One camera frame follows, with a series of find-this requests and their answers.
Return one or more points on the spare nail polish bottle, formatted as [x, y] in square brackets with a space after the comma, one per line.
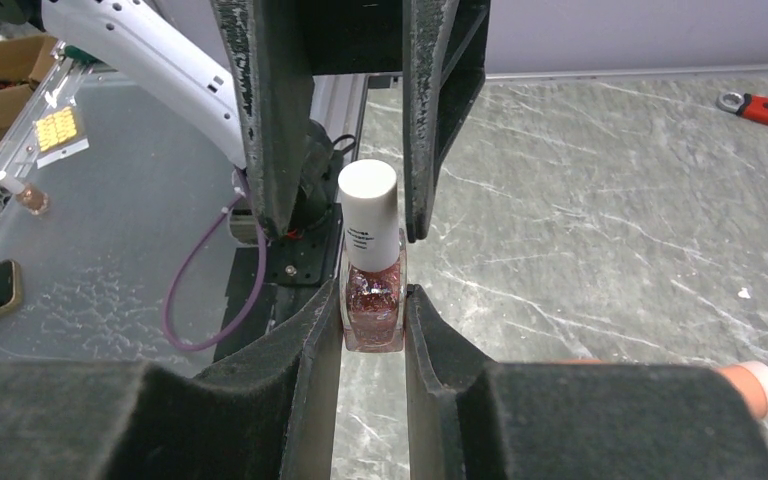
[28, 195]

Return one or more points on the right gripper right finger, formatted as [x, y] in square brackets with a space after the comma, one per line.
[471, 417]

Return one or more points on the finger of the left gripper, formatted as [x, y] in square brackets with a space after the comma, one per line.
[274, 86]
[443, 67]

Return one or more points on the glitter nail polish bottle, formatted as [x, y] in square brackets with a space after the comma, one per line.
[373, 263]

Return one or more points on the black base frame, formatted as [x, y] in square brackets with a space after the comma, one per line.
[298, 263]

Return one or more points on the yellow nail tips sheet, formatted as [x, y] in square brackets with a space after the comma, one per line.
[59, 134]

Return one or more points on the green round object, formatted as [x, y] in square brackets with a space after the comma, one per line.
[78, 55]

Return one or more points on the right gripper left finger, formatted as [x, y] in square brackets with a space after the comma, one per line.
[265, 412]

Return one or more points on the mannequin practice hand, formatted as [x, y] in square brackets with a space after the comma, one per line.
[747, 379]

